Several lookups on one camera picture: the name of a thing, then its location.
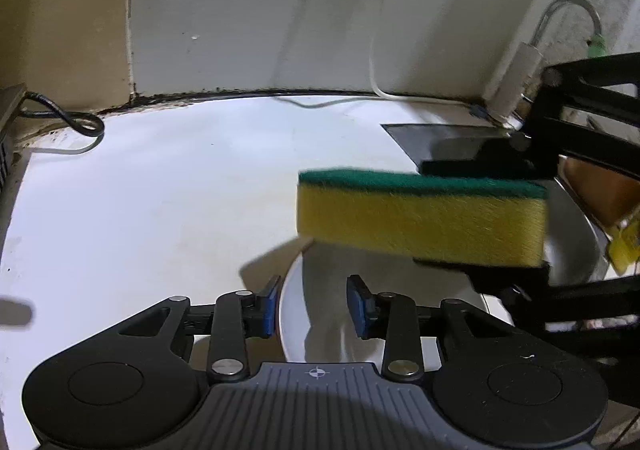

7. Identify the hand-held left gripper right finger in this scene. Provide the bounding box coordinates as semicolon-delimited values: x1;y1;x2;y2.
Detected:
346;274;526;381

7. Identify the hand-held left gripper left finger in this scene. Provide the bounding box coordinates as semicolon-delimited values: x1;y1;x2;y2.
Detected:
107;275;281;382

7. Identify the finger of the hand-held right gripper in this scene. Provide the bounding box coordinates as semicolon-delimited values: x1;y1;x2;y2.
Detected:
412;257;640;331
420;53;640;183

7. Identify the white bowl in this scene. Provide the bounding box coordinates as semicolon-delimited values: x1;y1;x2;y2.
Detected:
279;240;516;363

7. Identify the green and yellow sponge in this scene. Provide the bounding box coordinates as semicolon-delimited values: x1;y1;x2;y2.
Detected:
297;169;548;268

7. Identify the yellow bottle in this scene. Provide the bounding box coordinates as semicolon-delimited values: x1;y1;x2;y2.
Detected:
607;223;640;276

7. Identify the metal faucet with white base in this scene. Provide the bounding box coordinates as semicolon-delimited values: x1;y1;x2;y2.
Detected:
487;0;603;127

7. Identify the stainless steel sink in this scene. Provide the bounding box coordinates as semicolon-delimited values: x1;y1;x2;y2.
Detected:
382;123;613;288

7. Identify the brown pot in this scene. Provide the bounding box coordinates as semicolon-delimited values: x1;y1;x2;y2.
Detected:
560;155;640;231

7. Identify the white cable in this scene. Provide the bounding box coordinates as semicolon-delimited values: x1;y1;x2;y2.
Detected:
369;28;483;105

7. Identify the black cable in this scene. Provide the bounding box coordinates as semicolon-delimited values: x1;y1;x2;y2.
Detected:
22;90;106;137

